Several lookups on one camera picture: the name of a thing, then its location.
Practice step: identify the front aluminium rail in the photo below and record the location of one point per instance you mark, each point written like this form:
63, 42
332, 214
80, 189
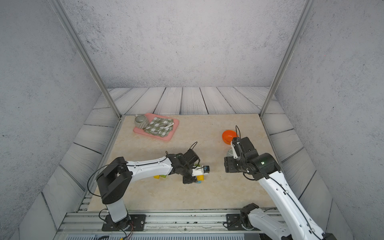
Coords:
159, 225

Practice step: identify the striped ceramic cup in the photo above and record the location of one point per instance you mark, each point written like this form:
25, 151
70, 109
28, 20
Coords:
141, 121

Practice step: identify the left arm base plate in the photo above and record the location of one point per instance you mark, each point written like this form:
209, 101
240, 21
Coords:
133, 223

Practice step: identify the right aluminium frame post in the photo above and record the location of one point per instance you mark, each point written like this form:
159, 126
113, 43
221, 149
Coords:
308, 7

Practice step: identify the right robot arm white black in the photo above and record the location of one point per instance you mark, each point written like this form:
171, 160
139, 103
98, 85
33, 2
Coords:
265, 170

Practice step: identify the yellow long lego brick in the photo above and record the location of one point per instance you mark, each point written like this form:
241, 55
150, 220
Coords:
200, 178

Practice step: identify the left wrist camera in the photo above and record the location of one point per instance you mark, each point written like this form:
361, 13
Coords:
200, 171

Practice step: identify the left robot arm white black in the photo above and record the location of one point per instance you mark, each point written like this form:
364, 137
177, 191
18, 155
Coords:
115, 178

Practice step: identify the orange plastic bowl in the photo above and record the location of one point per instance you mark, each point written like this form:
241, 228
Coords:
228, 136

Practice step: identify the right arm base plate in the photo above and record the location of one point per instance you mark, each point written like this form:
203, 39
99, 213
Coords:
236, 222

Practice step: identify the left aluminium frame post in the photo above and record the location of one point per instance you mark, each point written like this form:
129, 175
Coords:
70, 30

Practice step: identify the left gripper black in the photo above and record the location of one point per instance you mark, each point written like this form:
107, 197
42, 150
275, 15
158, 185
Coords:
193, 179

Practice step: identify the aluminium frame post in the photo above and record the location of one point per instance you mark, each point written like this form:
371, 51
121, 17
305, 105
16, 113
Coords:
308, 7
70, 30

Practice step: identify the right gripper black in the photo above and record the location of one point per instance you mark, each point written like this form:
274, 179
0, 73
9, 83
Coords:
228, 162

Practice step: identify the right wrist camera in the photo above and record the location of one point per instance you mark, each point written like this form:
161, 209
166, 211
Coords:
236, 147

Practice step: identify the green checkered cloth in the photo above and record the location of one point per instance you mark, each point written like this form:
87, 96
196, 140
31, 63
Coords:
155, 124

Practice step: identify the pink plastic tray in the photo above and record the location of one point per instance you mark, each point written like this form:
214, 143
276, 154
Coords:
150, 117

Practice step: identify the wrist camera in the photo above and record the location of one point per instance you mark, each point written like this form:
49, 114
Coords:
236, 147
200, 171

